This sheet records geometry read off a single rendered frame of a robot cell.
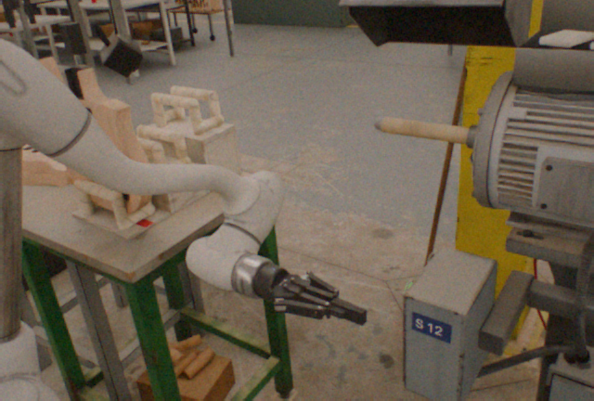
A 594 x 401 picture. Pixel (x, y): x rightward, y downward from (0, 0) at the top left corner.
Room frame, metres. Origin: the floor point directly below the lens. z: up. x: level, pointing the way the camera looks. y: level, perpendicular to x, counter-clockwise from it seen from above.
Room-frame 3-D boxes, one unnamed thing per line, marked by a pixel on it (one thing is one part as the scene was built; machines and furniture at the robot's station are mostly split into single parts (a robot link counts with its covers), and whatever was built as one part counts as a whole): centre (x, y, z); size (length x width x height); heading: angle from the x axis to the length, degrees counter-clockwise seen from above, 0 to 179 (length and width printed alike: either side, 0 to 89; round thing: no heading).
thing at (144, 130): (1.52, 0.38, 1.12); 0.20 x 0.03 x 0.03; 51
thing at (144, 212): (1.30, 0.43, 0.96); 0.11 x 0.03 x 0.03; 142
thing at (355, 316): (0.80, -0.08, 0.97); 0.07 x 0.01 x 0.03; 52
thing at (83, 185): (1.33, 0.53, 1.04); 0.20 x 0.03 x 0.03; 51
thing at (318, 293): (0.87, -0.02, 0.97); 0.11 x 0.01 x 0.04; 54
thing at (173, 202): (1.49, 0.41, 0.98); 0.27 x 0.16 x 0.09; 52
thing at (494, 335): (0.71, -0.35, 1.02); 0.19 x 0.04 x 0.04; 142
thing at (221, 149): (1.61, 0.31, 1.02); 0.27 x 0.15 x 0.17; 52
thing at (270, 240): (1.51, 0.11, 0.45); 0.05 x 0.05 x 0.90; 52
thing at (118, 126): (1.36, 0.51, 1.17); 0.35 x 0.04 x 0.40; 51
